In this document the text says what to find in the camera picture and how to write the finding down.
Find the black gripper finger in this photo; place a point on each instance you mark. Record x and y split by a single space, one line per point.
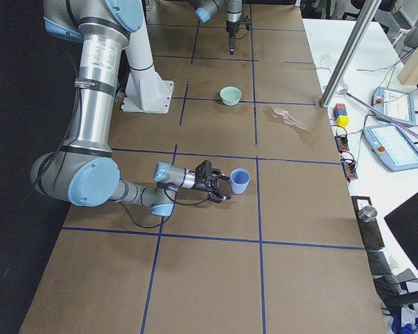
217 174
231 44
217 197

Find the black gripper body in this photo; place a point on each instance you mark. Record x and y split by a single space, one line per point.
198 184
232 28

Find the light blue plastic cup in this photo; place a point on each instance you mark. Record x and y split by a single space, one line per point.
239 180

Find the mint green bowl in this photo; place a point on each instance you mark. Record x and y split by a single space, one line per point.
230 95

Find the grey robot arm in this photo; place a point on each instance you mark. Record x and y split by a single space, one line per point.
235 18
82 170

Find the red block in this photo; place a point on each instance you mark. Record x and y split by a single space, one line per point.
339 106

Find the blue block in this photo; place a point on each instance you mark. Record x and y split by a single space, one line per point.
339 113

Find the yellow block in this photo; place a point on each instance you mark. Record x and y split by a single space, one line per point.
342 120

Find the metal cylinder weight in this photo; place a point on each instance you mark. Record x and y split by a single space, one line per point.
367 214

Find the near teach pendant tablet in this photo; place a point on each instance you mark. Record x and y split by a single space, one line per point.
392 147

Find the teach pendant tablet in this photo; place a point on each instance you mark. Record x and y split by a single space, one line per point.
392 147
395 104

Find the far teach pendant tablet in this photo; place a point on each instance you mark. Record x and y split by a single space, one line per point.
395 104

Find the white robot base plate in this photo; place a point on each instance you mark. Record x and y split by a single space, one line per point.
142 101

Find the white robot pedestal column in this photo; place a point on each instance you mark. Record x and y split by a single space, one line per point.
139 56

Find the aluminium frame post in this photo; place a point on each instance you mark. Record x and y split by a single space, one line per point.
361 25

